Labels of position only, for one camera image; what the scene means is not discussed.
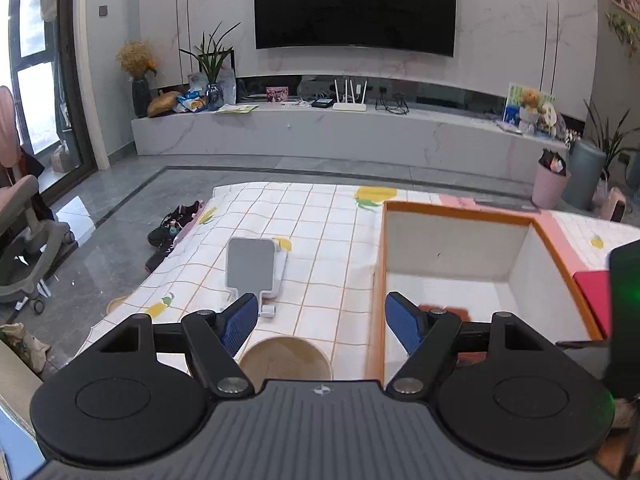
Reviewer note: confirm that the green plant in glass vase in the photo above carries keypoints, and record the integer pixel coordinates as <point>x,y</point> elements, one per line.
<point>212,60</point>

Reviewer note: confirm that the small black box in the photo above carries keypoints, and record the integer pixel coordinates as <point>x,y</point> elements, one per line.
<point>321,103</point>

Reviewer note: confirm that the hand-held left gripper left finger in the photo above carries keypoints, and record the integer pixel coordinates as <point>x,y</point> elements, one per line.
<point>239,327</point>

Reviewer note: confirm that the orange-rimmed white storage box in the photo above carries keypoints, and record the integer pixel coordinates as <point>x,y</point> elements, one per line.
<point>450,250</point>

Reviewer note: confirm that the grey pink office chair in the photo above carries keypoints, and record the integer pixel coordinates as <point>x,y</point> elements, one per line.
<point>27,240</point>

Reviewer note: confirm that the clear plastic bottle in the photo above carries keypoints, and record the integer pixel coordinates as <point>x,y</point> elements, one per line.
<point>226,87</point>

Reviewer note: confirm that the pink photo frame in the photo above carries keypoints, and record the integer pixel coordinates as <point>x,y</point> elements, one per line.
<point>277,95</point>

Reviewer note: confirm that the red box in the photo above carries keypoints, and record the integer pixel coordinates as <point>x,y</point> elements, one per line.
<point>592,297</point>

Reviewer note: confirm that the grey bin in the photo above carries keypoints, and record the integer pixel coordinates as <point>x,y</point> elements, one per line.
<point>582,175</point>

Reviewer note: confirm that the brown round bag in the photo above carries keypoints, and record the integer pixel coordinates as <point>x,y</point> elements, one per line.
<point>162,105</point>

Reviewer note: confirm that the white marble television cabinet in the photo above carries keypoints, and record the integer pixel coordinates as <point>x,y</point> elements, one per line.
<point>300,135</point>

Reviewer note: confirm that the white router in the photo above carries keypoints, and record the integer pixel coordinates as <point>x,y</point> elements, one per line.
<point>349,106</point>

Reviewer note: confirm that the pink trash bin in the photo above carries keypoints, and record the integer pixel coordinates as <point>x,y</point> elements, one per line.
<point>550,187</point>

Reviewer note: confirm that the beige bowl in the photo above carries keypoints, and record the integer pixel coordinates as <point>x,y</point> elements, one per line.
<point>285,360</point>

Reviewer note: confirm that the dark vase with dried flowers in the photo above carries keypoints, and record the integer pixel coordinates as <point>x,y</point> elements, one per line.
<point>141,96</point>

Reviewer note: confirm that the grey paddle-shaped board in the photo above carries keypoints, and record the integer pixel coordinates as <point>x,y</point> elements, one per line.
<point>252,265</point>

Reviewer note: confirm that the tall potted plant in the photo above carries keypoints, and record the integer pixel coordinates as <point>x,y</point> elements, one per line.
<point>612,145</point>

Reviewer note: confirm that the white checked lemon-print tablecloth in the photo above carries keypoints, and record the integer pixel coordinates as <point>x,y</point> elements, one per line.
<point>325,240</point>

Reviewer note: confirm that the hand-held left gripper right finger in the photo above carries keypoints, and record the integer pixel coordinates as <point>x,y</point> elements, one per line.
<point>406,327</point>

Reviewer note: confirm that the black television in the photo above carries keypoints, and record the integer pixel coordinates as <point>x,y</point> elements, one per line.
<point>355,5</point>

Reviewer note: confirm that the small pink heater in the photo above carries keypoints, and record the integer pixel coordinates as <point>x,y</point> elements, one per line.
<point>614,205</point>

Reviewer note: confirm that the glass balcony door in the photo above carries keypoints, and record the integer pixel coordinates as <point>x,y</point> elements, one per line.
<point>35,60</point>

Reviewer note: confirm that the blue snack packets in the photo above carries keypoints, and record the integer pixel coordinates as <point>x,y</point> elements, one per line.
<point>192,102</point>

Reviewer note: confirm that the brown paper bag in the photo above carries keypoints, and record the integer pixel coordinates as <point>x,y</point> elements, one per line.
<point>22,345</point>

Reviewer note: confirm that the hanging green vine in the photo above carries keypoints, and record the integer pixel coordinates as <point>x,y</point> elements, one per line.
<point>625,30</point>

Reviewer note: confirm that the loose papers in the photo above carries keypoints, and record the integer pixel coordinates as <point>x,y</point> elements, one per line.
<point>235,108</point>

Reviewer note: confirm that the black sneaker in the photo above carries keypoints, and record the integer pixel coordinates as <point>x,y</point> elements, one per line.
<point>157,261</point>
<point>170,225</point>

